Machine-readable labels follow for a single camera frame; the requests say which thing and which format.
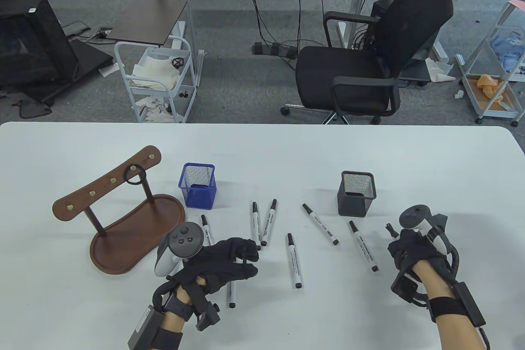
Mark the person's left hand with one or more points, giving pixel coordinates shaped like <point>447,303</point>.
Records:
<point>217,263</point>

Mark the person's right hand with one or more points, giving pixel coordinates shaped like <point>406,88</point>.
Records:
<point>414,249</point>

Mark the white marker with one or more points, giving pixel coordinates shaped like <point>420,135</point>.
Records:
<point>256,227</point>

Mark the person's right forearm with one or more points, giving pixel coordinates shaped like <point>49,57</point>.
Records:
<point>455,329</point>

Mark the black wrist band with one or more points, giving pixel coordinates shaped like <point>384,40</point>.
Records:
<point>178,308</point>

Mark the grey white handheld controller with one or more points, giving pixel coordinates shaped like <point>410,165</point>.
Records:
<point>414,216</point>
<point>186,240</point>

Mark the blue mesh pen holder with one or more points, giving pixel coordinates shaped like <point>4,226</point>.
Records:
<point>201,198</point>

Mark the black mesh pen holder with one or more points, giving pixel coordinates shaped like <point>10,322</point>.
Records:
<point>352,204</point>

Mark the black wrist sensor box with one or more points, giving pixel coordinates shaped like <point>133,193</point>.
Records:
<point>469,305</point>
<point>143,327</point>

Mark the brown wooden hook stand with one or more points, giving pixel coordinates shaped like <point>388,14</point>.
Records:
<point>135,231</point>

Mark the white shelf trolley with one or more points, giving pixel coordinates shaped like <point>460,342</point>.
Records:
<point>498,115</point>

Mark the small crumpled white paper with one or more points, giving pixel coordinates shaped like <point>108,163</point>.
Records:
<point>458,94</point>

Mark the scribbled white papers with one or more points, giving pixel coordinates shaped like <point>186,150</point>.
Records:
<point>156,110</point>

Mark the white rolling cart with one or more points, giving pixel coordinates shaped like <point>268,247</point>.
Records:
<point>176,91</point>

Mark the white crumpled floor sheet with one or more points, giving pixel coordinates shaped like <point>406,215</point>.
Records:
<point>439,73</point>

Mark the orange cloth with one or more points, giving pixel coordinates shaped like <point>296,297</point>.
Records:
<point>488,81</point>

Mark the black mesh office chair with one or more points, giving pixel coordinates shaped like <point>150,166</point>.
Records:
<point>340,75</point>

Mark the small black round part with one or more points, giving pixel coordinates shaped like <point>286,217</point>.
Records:
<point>177,63</point>

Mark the white cloth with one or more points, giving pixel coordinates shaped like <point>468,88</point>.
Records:
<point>154,69</point>

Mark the blue cloth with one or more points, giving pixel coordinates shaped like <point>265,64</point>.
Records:
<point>508,54</point>

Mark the flat white paper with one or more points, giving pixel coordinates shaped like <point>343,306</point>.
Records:
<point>107,72</point>

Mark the black floor power strip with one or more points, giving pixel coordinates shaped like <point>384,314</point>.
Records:
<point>283,51</point>

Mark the black monitor stand base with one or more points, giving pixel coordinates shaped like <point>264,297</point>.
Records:
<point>88,58</point>

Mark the black computer tower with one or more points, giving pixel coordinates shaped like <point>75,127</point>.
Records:
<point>379,9</point>

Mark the brown side table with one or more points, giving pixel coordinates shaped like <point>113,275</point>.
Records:
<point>147,21</point>

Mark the floor socket box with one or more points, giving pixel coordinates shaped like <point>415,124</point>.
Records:
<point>104,33</point>

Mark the large black monitor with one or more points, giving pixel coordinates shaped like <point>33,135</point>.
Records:
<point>28,38</point>

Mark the silver metal post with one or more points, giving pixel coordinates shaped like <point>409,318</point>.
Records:
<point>188,17</point>

